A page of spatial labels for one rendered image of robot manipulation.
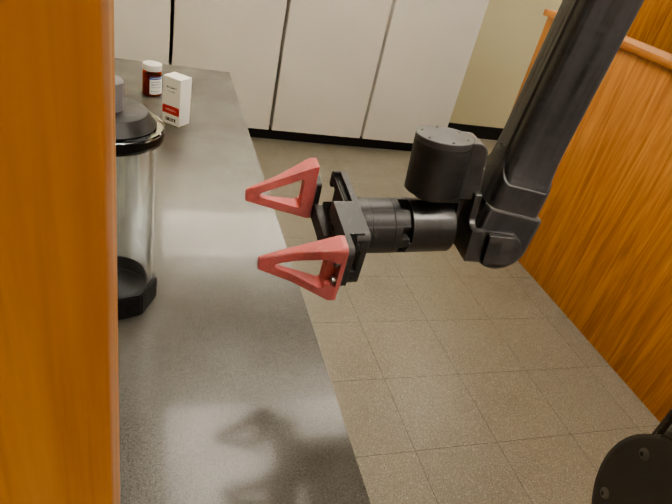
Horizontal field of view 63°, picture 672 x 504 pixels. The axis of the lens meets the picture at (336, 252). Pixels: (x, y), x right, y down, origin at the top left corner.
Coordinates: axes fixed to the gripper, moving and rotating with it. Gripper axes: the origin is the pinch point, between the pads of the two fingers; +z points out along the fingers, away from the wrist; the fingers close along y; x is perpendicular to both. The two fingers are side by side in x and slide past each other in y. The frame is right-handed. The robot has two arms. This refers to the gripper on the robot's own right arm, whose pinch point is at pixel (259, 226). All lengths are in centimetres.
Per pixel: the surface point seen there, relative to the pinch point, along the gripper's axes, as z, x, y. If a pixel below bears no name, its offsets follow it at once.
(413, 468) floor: -62, 122, -24
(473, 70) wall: -214, 126, -312
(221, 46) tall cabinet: -24, 105, -270
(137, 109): 11.0, -4.0, -13.5
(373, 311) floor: -73, 134, -96
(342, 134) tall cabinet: -104, 154, -262
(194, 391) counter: 6.1, 17.3, 6.6
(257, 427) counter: 0.2, 16.8, 11.8
